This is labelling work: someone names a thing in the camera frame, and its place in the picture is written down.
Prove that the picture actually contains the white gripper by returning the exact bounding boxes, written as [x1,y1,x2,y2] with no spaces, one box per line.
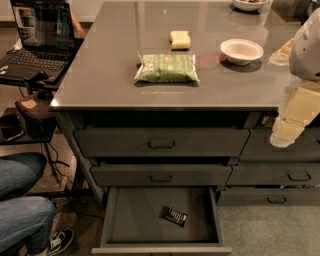
[270,80,320,148]

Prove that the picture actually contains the black rxbar chocolate bar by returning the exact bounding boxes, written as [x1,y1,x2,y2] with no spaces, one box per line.
[162,206,188,227]

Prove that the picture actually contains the snack bag in right drawer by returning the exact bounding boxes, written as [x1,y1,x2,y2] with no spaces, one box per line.
[261,112,278,128]

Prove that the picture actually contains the top right grey drawer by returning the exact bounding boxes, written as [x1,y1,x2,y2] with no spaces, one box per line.
[240,128,320,162]

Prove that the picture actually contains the grey drawer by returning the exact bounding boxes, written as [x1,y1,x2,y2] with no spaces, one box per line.
[74,128,249,157]
[240,128,320,162]
[227,163,320,186]
[91,164,232,186]
[216,189,320,206]

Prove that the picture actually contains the middle right grey drawer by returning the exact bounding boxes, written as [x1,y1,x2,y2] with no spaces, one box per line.
[227,163,320,186]

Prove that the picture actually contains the bottom right grey drawer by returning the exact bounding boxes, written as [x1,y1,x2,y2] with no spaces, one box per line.
[216,189,320,206]

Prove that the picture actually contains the open bottom left drawer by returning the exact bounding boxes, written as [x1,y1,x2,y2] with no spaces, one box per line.
[92,187,232,256]

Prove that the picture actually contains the middle left grey drawer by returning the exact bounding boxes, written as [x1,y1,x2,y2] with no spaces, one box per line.
[91,164,232,186]

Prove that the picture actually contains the top left grey drawer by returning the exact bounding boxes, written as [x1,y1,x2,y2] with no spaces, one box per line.
[74,128,249,157]

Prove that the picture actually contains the white paper bowl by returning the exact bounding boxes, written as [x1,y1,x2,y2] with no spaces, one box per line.
[220,39,264,65]

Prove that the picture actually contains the dark appliance at back right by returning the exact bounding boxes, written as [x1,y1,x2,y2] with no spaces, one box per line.
[307,0,320,16]

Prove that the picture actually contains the green snack bag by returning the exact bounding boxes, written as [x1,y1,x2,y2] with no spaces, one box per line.
[135,54,199,83]

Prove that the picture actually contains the white bowl at back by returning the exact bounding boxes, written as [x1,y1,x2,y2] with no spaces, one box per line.
[232,0,269,11]

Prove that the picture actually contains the yellow sponge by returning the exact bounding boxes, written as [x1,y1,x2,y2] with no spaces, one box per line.
[170,31,191,50]

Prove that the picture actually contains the black device with sticky note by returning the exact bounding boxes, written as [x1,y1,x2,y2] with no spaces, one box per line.
[15,94,57,139]

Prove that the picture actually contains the black white sneaker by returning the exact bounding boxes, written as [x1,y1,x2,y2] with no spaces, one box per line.
[46,229,74,256]

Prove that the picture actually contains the black laptop stand tray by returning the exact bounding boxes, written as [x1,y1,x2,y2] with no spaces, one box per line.
[0,74,59,95]

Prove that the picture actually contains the black open laptop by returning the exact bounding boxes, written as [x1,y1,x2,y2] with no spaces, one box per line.
[1,0,76,84]

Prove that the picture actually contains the person upper leg in jeans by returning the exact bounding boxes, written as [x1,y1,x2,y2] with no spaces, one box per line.
[0,152,47,201]

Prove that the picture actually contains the person leg in jeans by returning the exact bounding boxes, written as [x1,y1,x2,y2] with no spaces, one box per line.
[0,152,47,201]
[0,196,56,254]

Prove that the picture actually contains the person lower leg in jeans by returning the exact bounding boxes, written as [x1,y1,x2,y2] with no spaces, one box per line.
[0,196,56,254]

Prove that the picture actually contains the black floor cables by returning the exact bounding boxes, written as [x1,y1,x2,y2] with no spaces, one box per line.
[41,141,105,222]

